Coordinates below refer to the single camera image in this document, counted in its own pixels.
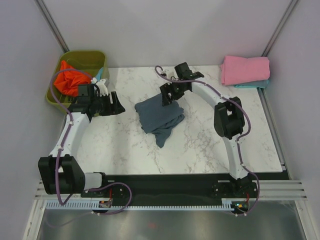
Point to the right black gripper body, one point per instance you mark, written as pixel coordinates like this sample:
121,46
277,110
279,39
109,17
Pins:
170,87

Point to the light blue cloth in bin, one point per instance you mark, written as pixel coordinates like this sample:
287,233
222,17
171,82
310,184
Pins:
99,74

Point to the slotted cable duct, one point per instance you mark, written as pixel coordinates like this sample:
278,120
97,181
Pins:
225,205

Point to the orange t shirt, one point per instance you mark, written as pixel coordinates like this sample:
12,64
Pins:
67,81

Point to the corner aluminium post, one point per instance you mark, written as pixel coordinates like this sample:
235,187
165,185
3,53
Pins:
52,24
280,26

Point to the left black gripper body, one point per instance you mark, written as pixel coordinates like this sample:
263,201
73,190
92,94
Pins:
102,105

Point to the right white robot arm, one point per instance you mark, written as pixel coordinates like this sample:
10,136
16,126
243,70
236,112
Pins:
229,121

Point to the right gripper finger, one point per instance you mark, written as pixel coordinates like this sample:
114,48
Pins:
166,100
175,96

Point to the folded teal t shirt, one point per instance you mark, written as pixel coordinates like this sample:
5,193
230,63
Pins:
261,84

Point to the grey-blue t shirt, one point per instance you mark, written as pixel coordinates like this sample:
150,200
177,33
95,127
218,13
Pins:
157,119

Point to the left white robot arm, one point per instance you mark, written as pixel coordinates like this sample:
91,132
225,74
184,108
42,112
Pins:
59,171

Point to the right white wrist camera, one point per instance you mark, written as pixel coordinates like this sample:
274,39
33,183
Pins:
168,74

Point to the folded pink t shirt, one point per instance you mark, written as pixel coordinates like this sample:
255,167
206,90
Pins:
237,70

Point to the aluminium rail frame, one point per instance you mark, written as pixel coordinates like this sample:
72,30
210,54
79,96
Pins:
271,185

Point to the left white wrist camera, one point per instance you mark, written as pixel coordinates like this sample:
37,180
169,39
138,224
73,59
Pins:
102,86

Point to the left corner aluminium post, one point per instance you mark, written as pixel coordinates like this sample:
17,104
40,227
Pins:
52,24

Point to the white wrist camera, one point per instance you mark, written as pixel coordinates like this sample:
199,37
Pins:
168,74
102,86

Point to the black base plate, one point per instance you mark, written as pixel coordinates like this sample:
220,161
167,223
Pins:
177,189

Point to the right corner aluminium post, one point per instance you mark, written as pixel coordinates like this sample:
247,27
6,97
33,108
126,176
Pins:
280,26

